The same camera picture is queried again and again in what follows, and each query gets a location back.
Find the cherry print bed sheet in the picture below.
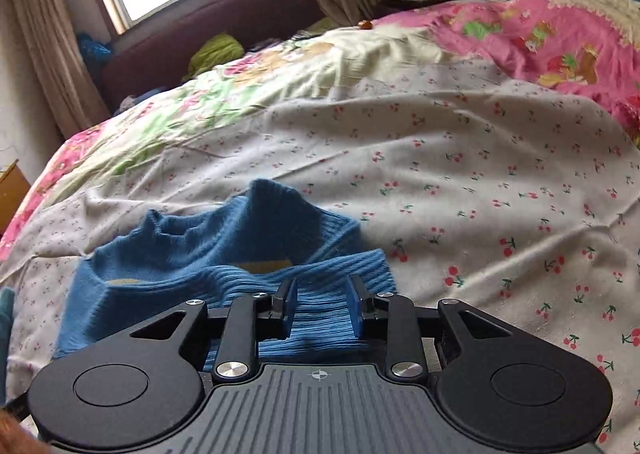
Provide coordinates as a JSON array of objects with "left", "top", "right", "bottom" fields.
[{"left": 0, "top": 54, "right": 640, "bottom": 445}]

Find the blue mesh bag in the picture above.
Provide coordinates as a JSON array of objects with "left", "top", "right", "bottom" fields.
[{"left": 76, "top": 32, "right": 115, "bottom": 68}]

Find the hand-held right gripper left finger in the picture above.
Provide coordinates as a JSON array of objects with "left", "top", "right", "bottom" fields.
[{"left": 129, "top": 277, "right": 299, "bottom": 383}]

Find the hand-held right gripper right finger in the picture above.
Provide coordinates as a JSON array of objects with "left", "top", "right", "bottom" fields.
[{"left": 346, "top": 275, "right": 513, "bottom": 380}]

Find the dark red headboard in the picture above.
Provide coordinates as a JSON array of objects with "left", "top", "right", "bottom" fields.
[{"left": 99, "top": 0, "right": 326, "bottom": 112}]

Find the pink floral quilt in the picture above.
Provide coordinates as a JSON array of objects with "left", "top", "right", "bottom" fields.
[{"left": 0, "top": 0, "right": 640, "bottom": 255}]

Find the green cloth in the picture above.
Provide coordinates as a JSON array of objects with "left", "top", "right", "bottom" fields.
[{"left": 187, "top": 32, "right": 246, "bottom": 80}]

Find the blue knit sweater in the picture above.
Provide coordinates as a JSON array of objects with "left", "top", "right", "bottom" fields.
[{"left": 52, "top": 178, "right": 398, "bottom": 366}]

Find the wooden cabinet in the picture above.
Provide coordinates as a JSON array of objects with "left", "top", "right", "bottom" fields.
[{"left": 0, "top": 159, "right": 35, "bottom": 237}]

